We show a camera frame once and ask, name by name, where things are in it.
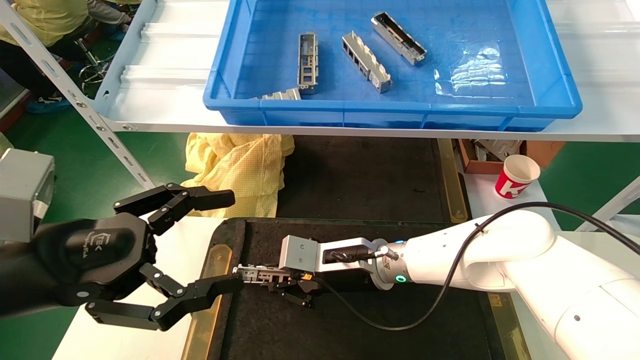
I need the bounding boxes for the red paper cup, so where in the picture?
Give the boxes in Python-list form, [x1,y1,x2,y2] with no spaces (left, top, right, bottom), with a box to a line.
[494,154,541,200]

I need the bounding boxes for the cardboard box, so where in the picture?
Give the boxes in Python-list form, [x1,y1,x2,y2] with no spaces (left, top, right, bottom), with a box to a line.
[457,139,567,175]

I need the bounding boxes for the person with grey sleeve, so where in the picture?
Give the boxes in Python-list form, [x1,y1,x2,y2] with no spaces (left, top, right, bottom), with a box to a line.
[87,0,133,27]

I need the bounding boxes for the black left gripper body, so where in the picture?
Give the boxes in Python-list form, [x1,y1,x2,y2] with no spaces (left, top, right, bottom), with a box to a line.
[34,212,157,307]

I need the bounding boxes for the person in yellow gown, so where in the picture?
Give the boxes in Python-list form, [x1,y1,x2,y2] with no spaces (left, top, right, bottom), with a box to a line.
[0,0,101,108]

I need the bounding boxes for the dark channel metal part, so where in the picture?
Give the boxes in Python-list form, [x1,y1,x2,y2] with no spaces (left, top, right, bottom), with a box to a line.
[370,11,428,66]

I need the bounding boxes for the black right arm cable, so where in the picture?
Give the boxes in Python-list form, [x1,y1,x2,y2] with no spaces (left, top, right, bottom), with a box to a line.
[310,201,640,332]

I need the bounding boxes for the rolling stool base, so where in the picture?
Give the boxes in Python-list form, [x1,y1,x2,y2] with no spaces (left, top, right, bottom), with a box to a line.
[74,37,117,86]

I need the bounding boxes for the silver port cage part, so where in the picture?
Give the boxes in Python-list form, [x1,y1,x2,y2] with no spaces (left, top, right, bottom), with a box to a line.
[341,30,393,94]

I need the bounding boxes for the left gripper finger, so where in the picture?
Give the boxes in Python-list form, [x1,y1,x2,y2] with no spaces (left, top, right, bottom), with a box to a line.
[84,263,246,332]
[113,183,236,237]

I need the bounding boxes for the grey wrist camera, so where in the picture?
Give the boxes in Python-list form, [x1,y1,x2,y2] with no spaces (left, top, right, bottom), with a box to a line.
[0,147,56,244]
[278,235,382,276]

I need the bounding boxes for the metal shield part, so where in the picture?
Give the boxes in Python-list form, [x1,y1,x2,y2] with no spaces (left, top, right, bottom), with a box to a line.
[232,263,307,289]

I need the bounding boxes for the blue shoe cover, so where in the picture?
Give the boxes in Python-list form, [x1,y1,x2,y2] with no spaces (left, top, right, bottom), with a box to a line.
[25,96,72,115]

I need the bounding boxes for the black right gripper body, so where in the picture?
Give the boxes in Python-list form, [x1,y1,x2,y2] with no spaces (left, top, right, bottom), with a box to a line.
[305,244,381,293]

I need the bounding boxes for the grey metal cage part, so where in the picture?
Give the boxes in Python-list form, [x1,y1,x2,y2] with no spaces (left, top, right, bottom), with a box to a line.
[297,32,320,95]

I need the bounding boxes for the clear plastic film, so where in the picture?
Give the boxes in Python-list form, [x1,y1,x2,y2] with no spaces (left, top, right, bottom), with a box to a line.
[434,46,507,97]

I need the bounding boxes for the blue plastic bin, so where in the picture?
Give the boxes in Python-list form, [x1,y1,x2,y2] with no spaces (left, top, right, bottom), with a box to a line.
[202,0,584,132]

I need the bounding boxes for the black mat with yellow edge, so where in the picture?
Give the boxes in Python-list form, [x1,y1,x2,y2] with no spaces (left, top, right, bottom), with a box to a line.
[276,135,469,224]

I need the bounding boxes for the grey metal scrap pieces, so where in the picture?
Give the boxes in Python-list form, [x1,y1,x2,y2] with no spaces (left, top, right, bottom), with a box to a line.
[474,139,524,162]

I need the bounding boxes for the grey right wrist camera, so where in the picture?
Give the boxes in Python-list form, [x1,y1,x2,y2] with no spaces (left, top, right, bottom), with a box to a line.
[278,235,382,276]

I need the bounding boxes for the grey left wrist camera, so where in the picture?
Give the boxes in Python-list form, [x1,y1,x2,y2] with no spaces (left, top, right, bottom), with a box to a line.
[0,147,56,244]

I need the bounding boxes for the yellow garment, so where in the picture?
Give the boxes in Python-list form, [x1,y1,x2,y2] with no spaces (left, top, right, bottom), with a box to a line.
[181,132,296,219]

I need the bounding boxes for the white ridged plastic sheet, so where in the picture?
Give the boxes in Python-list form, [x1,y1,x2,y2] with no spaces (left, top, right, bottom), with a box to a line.
[122,0,232,90]

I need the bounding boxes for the grey metal shelf rack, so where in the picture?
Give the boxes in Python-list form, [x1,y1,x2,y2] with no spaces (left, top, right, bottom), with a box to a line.
[0,0,640,191]

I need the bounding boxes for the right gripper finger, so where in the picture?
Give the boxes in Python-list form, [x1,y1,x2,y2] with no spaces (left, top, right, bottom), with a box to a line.
[267,277,317,309]

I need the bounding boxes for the silver metal bracket part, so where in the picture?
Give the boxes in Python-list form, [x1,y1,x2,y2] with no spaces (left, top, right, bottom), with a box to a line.
[256,87,302,101]

